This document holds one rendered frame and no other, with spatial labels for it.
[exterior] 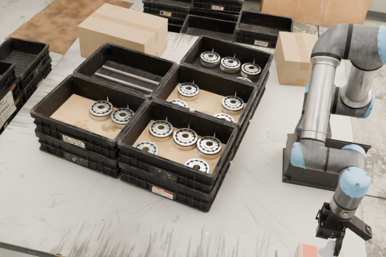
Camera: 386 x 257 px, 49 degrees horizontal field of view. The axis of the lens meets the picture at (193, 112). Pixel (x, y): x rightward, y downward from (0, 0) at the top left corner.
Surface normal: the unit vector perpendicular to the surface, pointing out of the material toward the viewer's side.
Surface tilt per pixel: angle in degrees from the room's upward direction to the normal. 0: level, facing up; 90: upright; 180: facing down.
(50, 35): 0
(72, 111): 0
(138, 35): 0
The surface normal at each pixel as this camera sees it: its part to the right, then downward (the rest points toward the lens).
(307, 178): -0.17, 0.64
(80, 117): 0.07, -0.75
